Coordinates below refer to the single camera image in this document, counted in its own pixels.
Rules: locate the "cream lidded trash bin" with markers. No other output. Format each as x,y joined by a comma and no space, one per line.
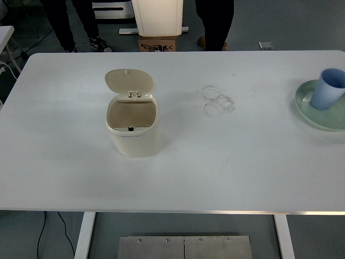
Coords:
134,145

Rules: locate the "printed cardboard box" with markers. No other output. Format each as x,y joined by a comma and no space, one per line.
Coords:
156,43

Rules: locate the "tall white cabinet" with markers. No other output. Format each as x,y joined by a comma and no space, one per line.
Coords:
159,19

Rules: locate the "grey metal plate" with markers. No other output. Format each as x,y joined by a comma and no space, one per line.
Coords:
151,249
218,249

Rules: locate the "grey floor socket box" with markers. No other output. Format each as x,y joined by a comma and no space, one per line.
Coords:
265,46

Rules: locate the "white device with dark slot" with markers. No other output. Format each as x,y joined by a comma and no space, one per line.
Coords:
113,14

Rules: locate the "white table leg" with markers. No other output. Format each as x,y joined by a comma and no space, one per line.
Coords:
85,237
284,237

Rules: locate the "pale green plate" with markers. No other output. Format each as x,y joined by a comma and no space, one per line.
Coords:
323,121

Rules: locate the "blue ribbed cup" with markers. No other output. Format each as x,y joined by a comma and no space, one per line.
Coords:
323,94

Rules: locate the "small white side table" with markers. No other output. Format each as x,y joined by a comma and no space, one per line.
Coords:
5,32

